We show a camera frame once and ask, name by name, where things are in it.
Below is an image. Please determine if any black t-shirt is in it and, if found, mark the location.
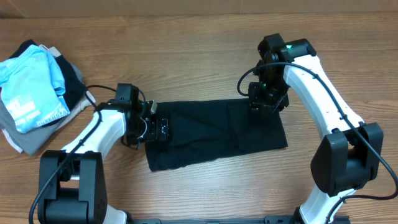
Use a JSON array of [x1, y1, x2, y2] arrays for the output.
[[146, 99, 288, 172]]

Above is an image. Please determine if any grey folded shirt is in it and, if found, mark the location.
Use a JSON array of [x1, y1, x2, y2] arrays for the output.
[[1, 80, 89, 155]]

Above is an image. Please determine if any beige folded shirt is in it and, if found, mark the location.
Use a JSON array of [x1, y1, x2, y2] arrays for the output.
[[2, 44, 96, 154]]

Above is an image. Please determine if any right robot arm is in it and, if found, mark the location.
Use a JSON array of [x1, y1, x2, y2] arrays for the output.
[[248, 34, 384, 223]]

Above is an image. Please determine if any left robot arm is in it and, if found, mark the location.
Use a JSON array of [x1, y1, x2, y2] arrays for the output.
[[29, 83, 169, 224]]

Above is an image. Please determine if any black folded shirt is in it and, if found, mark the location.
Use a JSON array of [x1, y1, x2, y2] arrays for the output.
[[8, 40, 85, 108]]

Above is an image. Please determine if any light blue folded shirt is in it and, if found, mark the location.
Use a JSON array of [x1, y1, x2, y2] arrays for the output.
[[1, 45, 70, 134]]

